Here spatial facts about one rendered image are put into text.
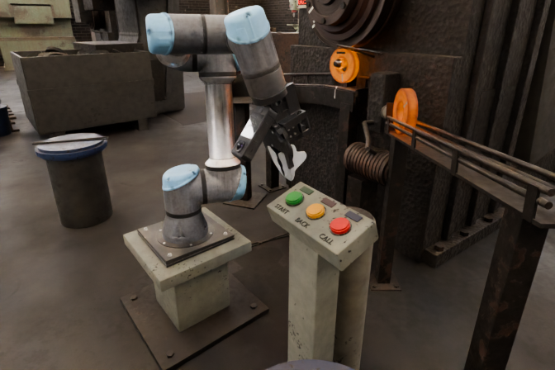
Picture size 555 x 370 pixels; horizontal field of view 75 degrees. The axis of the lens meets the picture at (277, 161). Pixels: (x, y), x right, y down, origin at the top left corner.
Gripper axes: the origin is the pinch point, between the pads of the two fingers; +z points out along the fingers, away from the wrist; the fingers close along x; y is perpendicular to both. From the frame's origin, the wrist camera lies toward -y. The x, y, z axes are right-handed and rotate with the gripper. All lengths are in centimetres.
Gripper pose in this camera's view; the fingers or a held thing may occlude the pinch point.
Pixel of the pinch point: (286, 177)
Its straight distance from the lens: 80.5
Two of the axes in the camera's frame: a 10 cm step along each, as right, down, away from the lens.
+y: 7.7, -5.1, 3.8
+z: 2.8, 8.1, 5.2
